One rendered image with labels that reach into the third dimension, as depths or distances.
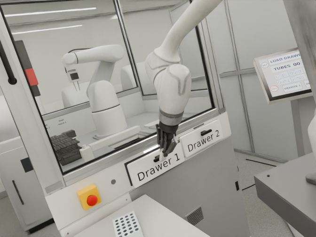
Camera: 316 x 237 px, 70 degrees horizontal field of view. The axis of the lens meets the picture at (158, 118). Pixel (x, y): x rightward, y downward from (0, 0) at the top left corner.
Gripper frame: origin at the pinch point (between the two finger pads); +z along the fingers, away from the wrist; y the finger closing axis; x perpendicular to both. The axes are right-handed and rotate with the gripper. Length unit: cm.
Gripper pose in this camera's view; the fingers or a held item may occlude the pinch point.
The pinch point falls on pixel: (163, 154)
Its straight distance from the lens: 99.0
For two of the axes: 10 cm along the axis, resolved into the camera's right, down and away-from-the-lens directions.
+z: -1.0, 7.5, 6.5
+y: -5.8, -5.7, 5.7
